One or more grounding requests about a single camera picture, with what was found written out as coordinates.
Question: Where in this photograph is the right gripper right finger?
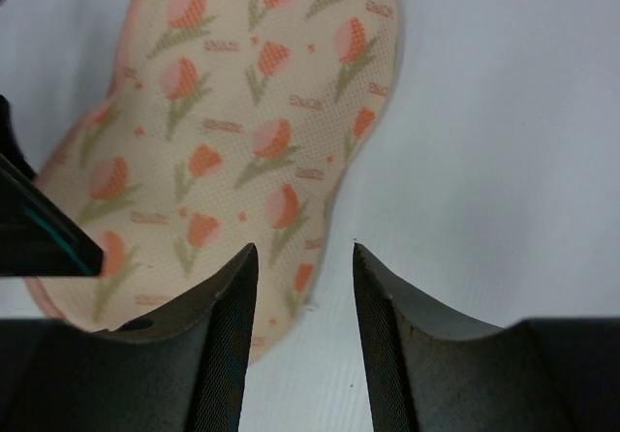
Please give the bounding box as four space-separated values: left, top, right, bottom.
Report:
353 244 619 431

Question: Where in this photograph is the floral mesh laundry bag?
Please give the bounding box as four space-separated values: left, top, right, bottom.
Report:
27 0 399 360

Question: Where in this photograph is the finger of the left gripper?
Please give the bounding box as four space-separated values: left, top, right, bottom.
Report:
1 98 104 277

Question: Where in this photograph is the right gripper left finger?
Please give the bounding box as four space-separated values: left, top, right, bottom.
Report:
1 244 257 431

